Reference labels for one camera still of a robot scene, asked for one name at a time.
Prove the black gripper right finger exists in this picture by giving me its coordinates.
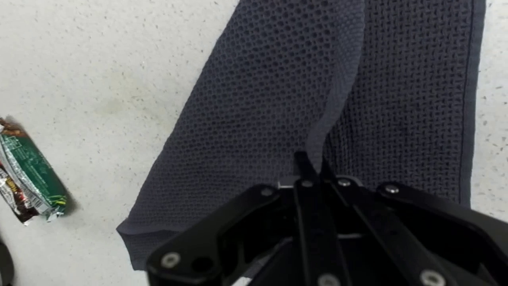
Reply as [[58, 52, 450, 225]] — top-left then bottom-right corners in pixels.
[[320, 163, 508, 286]]

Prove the brown snack packet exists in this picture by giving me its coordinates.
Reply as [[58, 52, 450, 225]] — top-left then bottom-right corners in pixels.
[[0, 119, 39, 222]]

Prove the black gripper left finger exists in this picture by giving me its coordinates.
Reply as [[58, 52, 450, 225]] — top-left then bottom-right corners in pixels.
[[145, 151, 318, 286]]

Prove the dark grey towel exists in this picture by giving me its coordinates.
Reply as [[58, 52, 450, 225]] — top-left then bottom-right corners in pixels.
[[117, 0, 485, 268]]

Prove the green snack packet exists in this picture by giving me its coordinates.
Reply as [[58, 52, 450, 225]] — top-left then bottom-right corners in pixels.
[[0, 132, 68, 221]]

